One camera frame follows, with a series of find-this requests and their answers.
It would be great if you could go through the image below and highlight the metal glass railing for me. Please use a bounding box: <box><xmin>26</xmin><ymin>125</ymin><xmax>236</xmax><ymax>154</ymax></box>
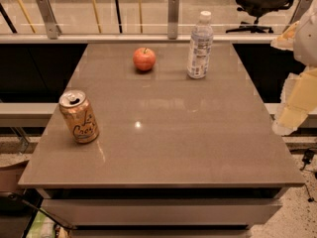
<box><xmin>0</xmin><ymin>0</ymin><xmax>316</xmax><ymax>44</ymax></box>

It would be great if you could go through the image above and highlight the orange LaCroix soda can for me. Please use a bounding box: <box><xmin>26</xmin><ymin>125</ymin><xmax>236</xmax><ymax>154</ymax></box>
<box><xmin>58</xmin><ymin>90</ymin><xmax>99</xmax><ymax>144</ymax></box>

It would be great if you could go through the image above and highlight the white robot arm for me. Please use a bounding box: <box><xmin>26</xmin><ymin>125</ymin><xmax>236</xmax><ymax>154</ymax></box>
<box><xmin>270</xmin><ymin>7</ymin><xmax>317</xmax><ymax>136</ymax></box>

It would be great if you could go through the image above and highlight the red apple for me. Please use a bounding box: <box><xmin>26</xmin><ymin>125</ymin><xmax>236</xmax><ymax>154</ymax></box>
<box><xmin>133</xmin><ymin>48</ymin><xmax>157</xmax><ymax>71</ymax></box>

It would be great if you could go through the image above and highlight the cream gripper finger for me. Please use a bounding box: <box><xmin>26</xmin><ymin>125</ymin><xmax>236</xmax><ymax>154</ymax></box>
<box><xmin>272</xmin><ymin>66</ymin><xmax>317</xmax><ymax>136</ymax></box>
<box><xmin>270</xmin><ymin>21</ymin><xmax>299</xmax><ymax>52</ymax></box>

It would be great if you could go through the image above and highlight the black power adapter with cable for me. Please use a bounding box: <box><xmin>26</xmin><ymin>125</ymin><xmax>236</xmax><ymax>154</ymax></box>
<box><xmin>300</xmin><ymin>149</ymin><xmax>315</xmax><ymax>171</ymax></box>

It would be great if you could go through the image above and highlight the clear blue plastic water bottle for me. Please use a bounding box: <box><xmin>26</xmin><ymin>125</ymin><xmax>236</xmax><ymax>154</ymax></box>
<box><xmin>187</xmin><ymin>11</ymin><xmax>213</xmax><ymax>79</ymax></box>

